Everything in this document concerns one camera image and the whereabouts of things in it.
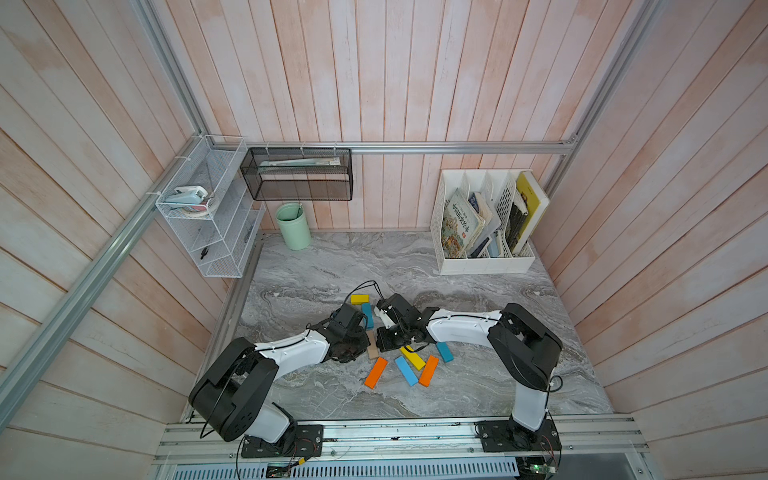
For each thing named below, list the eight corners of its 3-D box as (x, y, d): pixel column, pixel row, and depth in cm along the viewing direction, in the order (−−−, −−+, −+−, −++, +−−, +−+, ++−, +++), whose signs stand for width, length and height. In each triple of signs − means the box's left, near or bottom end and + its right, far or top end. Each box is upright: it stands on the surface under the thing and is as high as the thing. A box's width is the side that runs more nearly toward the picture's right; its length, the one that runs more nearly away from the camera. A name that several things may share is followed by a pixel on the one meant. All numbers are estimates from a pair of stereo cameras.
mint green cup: (282, 250, 117) (272, 223, 105) (288, 230, 124) (279, 202, 112) (308, 250, 117) (300, 223, 105) (312, 230, 124) (305, 202, 112)
